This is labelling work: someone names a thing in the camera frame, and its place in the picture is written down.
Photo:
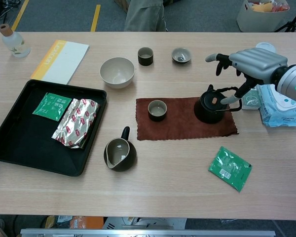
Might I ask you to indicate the yellow white Lexicon book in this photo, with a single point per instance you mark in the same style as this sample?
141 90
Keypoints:
64 61

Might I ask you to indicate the round white table grommet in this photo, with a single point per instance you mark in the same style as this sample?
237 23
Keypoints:
264 45

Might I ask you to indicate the white storage bin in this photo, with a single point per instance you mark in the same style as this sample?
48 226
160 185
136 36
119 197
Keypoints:
259 21

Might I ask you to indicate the dark ceramic pitcher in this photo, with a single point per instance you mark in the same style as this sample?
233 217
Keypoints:
119 155

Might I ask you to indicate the small green white box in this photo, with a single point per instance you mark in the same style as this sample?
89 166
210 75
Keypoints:
250 102

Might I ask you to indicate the green tea packet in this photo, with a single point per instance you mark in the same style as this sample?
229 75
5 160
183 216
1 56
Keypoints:
51 106
230 169

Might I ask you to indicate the beige bowl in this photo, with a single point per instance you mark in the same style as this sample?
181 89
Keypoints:
117 74

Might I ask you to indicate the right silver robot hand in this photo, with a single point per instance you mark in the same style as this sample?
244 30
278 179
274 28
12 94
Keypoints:
259 64

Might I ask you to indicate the black teapot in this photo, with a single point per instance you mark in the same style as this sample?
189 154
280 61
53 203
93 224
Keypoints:
207 113

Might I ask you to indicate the blue wet wipes pack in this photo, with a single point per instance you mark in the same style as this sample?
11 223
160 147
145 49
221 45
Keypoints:
281 116

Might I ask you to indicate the small rounded teacup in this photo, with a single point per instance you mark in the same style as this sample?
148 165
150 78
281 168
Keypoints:
181 55

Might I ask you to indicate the orange box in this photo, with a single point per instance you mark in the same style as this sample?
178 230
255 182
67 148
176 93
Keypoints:
88 222

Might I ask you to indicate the dark cylindrical teacup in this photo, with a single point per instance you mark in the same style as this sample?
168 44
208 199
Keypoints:
157 112
145 59

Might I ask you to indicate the glass bottle wooden cap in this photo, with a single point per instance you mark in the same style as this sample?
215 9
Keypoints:
16 45

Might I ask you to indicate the person in khaki trousers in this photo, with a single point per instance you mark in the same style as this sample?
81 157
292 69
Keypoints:
144 17

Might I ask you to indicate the silver foil packet red print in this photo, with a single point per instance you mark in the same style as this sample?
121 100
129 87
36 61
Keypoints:
76 123

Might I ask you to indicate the black square tray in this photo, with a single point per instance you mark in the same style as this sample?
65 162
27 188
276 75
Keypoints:
27 140

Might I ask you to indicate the black tripod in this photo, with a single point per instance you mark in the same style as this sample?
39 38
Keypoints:
290 24

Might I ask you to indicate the brown tea cloth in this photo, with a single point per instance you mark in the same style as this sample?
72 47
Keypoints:
175 129

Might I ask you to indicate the aluminium rail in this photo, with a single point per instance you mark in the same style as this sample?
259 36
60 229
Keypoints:
148 233

